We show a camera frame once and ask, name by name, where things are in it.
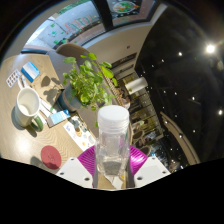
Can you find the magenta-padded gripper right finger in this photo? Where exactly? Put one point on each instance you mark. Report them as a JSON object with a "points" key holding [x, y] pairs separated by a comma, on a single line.
{"points": [[151, 171]]}

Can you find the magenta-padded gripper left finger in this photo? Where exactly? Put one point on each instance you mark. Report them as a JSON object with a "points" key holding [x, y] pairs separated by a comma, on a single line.
{"points": [[72, 171]]}

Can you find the clear bottle with white cap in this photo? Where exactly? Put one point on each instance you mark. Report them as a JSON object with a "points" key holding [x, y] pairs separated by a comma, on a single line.
{"points": [[113, 133]]}

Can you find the flat round red coaster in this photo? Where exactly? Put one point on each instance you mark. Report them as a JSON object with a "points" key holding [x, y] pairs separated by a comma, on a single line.
{"points": [[51, 157]]}

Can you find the white orange carton box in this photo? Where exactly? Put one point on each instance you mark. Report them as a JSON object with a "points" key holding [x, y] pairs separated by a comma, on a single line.
{"points": [[115, 181]]}

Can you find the small blue white box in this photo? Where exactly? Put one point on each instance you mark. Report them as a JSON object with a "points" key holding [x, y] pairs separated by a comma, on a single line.
{"points": [[58, 118]]}

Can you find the white paper sachet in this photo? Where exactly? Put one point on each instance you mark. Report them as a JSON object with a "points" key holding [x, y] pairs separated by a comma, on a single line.
{"points": [[22, 81], [46, 106]]}

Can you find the brown paper bag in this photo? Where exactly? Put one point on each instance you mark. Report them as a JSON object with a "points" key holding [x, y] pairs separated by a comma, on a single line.
{"points": [[50, 88]]}

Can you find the potted green leafy plant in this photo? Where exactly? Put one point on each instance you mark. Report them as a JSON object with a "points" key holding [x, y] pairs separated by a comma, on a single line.
{"points": [[88, 83]]}

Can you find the blue white flat pack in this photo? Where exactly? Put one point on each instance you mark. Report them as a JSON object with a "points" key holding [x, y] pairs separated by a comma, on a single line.
{"points": [[30, 71]]}

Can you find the pill blister pack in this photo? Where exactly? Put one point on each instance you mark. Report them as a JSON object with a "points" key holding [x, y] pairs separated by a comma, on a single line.
{"points": [[14, 78]]}

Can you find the group of ceiling lights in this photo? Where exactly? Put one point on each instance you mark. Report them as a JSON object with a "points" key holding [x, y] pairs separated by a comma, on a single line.
{"points": [[210, 49]]}

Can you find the framed food poster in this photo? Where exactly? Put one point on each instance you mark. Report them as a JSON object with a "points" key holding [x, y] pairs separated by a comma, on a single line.
{"points": [[128, 8]]}

